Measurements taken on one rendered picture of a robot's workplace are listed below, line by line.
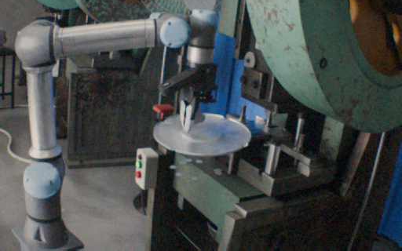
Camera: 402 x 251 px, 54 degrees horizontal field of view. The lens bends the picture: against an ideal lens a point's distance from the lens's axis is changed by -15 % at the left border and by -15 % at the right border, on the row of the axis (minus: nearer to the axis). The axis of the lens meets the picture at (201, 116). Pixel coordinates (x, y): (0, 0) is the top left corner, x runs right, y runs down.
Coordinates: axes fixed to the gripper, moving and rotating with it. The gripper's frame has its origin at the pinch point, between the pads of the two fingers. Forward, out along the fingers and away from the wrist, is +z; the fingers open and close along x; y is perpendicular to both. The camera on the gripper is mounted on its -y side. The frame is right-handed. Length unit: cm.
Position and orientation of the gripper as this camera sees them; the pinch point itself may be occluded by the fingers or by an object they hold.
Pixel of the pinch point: (184, 128)
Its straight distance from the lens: 134.8
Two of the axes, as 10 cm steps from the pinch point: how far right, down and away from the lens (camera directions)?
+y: 8.5, -0.5, 5.2
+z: -1.2, 9.5, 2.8
